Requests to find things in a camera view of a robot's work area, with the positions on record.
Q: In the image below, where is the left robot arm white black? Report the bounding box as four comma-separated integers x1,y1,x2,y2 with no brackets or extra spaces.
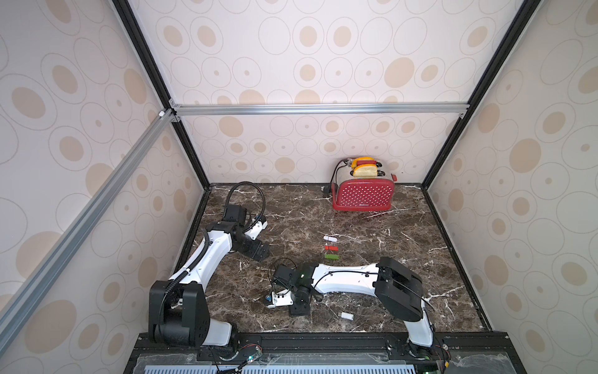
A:
148,204,269,348

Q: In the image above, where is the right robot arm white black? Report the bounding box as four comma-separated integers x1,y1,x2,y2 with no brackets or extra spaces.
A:
265,257,434,348

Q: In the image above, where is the red toaster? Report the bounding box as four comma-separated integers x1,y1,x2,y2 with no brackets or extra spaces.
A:
331,166,396,212

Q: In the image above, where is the yellow toast back slice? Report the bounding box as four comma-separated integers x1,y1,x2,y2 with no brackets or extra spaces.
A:
351,157,377,168

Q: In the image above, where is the yellow toast slice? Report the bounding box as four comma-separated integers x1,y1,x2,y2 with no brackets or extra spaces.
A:
352,163,378,179
351,157,377,168

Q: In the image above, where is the yellow toast front slice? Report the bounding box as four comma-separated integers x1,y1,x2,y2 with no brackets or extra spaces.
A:
352,163,378,179

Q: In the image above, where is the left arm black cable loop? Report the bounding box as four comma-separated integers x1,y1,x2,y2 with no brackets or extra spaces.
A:
223,181,267,230

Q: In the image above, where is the black toaster power cable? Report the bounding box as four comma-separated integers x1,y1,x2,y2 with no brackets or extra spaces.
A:
321,160,350,197

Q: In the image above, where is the left diagonal aluminium rail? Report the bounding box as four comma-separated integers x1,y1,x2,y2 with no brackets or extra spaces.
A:
1,108,175,354

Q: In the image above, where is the horizontal aluminium rail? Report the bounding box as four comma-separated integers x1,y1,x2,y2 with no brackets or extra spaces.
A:
164,102,470,117

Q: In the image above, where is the left black frame post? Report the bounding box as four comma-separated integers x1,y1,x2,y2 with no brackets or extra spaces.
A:
112,0,210,189

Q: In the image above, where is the black frame post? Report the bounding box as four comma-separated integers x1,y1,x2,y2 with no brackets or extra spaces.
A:
112,0,210,189
421,0,541,192

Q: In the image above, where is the right black frame post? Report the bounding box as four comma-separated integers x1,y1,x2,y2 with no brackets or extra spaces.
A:
421,0,541,192

